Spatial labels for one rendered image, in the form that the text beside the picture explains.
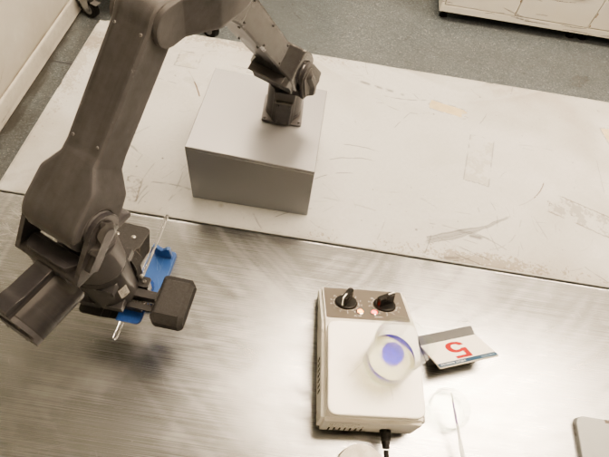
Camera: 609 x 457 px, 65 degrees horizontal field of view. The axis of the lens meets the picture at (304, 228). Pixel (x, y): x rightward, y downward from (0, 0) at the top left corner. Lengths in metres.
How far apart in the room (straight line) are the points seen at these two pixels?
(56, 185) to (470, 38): 2.73
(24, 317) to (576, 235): 0.85
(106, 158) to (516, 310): 0.64
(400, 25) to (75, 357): 2.55
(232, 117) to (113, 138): 0.38
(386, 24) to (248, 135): 2.22
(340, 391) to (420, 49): 2.38
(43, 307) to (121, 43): 0.24
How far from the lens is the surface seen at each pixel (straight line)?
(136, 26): 0.44
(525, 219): 0.95
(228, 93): 0.84
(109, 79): 0.45
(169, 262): 0.77
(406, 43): 2.84
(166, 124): 0.97
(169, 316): 0.58
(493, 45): 3.03
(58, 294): 0.51
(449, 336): 0.77
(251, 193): 0.80
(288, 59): 0.69
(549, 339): 0.85
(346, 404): 0.61
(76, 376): 0.74
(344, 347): 0.63
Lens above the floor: 1.58
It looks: 57 degrees down
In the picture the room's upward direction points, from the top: 10 degrees clockwise
